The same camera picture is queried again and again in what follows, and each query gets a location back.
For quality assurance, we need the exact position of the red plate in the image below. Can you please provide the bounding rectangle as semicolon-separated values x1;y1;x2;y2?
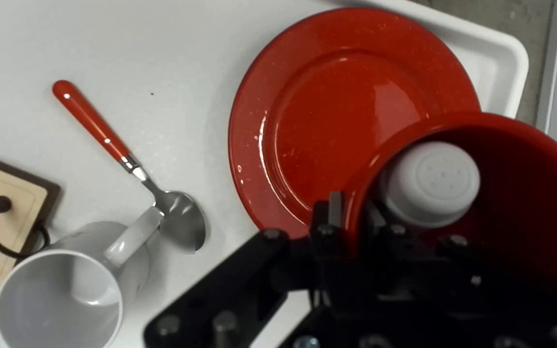
227;6;484;240

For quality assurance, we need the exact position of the white plastic tray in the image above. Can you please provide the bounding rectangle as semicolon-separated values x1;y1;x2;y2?
0;0;530;348

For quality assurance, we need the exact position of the red handled metal spoon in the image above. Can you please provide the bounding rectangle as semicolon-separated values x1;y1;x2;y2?
51;80;207;254

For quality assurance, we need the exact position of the white mug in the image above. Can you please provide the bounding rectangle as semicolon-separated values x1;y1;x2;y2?
0;205;167;348

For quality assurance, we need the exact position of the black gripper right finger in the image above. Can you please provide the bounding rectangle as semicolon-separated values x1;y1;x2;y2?
354;203;557;348

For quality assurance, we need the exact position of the red mug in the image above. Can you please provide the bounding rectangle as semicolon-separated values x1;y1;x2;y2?
343;111;557;306

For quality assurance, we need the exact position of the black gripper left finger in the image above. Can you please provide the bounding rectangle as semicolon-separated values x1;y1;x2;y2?
143;190;348;348

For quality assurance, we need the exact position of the wooden peg board toy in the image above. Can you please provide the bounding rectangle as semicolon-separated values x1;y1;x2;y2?
0;149;62;348

